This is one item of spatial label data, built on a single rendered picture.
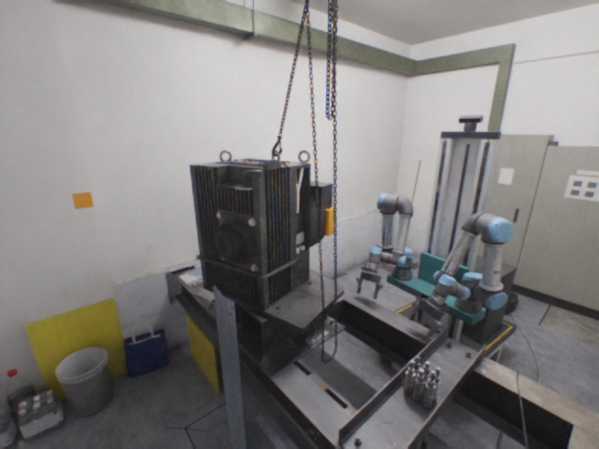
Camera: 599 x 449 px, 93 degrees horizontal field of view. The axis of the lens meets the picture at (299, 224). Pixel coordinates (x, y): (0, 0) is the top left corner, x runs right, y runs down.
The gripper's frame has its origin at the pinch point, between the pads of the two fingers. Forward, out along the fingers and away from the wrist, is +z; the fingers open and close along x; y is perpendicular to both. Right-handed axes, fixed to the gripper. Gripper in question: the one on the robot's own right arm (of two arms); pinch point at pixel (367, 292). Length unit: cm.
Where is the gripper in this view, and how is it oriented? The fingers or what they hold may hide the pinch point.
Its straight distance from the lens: 203.5
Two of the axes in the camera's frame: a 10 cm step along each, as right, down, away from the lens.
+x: -6.6, -1.0, 7.5
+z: -2.2, 9.7, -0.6
